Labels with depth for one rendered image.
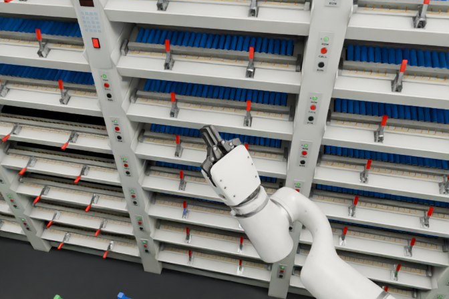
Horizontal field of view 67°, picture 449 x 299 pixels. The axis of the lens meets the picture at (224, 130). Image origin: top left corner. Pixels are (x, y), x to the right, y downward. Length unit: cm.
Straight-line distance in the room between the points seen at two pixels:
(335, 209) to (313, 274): 78
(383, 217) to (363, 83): 61
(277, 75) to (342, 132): 30
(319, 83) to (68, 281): 173
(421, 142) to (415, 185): 20
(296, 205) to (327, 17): 50
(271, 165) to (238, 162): 61
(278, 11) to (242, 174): 50
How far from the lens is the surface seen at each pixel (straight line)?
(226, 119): 121
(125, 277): 214
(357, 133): 122
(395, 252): 168
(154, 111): 127
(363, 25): 101
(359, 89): 110
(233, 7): 104
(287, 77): 109
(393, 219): 153
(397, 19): 106
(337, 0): 98
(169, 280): 209
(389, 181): 137
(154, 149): 140
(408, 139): 126
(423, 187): 141
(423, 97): 114
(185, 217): 164
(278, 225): 77
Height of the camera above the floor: 181
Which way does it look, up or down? 38 degrees down
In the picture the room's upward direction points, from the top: straight up
